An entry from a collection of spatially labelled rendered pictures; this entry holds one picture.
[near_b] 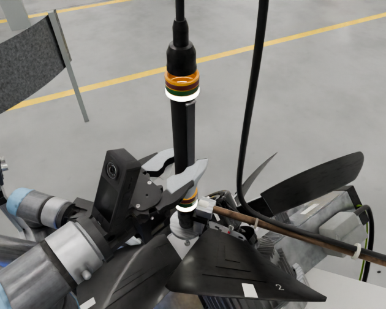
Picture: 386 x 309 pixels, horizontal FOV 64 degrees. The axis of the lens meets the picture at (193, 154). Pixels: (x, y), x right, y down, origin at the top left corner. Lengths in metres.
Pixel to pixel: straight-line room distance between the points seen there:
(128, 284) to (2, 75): 1.81
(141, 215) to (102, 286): 0.34
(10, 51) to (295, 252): 1.98
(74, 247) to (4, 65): 1.95
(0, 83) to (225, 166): 1.62
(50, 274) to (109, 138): 2.36
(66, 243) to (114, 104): 2.71
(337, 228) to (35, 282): 0.68
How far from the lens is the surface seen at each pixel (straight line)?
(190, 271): 0.49
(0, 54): 2.27
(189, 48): 0.37
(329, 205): 0.94
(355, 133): 3.04
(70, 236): 0.43
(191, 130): 0.43
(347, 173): 0.79
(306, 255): 0.89
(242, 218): 0.57
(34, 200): 0.87
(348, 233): 0.91
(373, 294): 0.77
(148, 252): 0.75
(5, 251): 0.78
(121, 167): 0.39
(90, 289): 0.77
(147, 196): 0.45
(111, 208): 0.42
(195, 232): 0.65
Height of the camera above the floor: 1.86
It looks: 47 degrees down
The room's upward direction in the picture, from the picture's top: straight up
